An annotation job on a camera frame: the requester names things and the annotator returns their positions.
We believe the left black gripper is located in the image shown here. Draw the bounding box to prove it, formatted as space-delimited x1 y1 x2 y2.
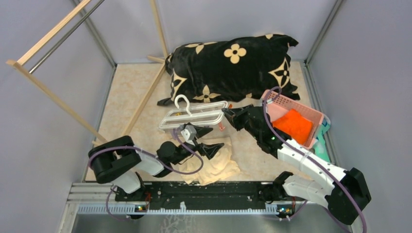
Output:
172 123 224 166

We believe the white clip hanger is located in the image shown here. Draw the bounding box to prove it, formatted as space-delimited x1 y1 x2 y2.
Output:
158 94 229 131

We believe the cream boxer underwear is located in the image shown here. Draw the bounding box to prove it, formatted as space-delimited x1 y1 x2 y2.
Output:
181 137 240 185

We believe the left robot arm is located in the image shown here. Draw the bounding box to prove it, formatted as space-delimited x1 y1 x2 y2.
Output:
87 123 224 201

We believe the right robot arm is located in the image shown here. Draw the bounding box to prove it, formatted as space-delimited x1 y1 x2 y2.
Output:
222 105 372 225

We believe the orange underwear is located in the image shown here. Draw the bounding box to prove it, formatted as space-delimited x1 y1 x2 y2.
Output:
272 109 313 145

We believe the orange clothespin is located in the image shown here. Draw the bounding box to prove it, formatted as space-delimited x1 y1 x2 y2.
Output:
218 122 225 131

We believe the black floral pillow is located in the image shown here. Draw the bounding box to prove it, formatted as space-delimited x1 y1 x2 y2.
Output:
157 33 300 106

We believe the pink plastic basket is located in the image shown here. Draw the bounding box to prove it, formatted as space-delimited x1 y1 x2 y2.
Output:
260 90 325 149

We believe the metal rack rod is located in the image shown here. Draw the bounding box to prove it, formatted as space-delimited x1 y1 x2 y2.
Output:
29 0 105 74

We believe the wooden drying rack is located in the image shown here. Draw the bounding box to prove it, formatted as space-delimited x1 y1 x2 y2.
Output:
0 0 160 146

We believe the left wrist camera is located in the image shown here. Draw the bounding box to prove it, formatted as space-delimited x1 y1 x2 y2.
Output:
180 125 197 141

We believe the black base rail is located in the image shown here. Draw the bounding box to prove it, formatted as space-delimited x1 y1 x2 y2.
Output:
68 182 293 216

